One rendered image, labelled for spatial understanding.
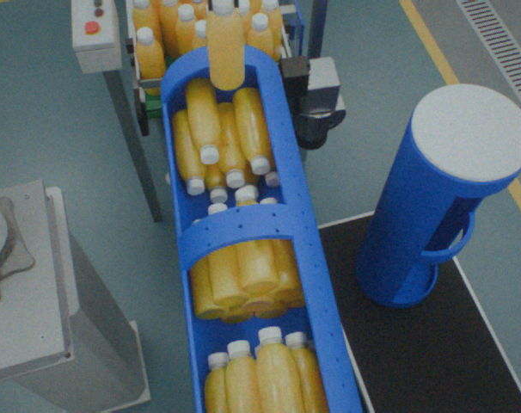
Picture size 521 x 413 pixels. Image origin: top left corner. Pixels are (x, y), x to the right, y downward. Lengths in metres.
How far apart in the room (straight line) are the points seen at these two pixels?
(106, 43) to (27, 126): 1.41
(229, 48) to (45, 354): 0.66
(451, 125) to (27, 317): 1.02
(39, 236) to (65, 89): 1.74
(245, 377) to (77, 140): 1.90
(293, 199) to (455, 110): 0.55
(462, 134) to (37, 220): 0.98
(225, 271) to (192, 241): 0.08
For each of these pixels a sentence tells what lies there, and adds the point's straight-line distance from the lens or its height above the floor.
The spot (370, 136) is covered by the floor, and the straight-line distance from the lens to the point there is 2.69.
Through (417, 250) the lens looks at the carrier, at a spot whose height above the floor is 0.64.
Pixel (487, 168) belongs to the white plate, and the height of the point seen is 1.04.
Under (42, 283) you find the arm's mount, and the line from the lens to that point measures 1.23.
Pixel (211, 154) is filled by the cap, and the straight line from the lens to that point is 1.23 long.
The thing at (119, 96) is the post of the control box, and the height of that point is 0.80.
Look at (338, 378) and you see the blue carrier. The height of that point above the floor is 1.19.
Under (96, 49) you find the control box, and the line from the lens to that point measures 1.54.
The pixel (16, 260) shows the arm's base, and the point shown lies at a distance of 1.24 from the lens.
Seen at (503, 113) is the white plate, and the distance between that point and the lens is 1.53.
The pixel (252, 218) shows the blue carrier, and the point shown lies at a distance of 1.03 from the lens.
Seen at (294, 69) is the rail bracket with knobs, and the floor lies 1.00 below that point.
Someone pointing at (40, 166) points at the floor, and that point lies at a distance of 2.72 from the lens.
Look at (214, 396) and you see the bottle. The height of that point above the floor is 1.09.
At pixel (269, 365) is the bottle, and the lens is 0.99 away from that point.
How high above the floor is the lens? 2.15
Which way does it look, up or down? 61 degrees down
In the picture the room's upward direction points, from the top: 1 degrees counter-clockwise
